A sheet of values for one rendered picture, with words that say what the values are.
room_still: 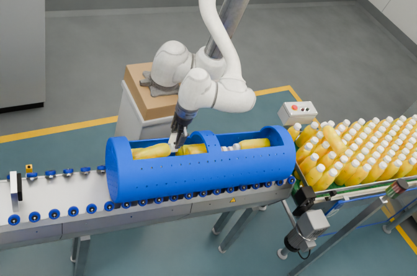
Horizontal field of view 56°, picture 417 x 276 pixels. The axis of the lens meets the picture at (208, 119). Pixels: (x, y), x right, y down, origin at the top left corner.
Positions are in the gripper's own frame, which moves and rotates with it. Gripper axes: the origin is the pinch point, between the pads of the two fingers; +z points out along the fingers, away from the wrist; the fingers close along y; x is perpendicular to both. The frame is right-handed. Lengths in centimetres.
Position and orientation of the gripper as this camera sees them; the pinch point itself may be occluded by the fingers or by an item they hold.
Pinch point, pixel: (174, 142)
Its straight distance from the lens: 170.9
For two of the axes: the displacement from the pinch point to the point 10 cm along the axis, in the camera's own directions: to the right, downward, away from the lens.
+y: 3.1, 7.6, -5.7
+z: -2.8, 6.4, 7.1
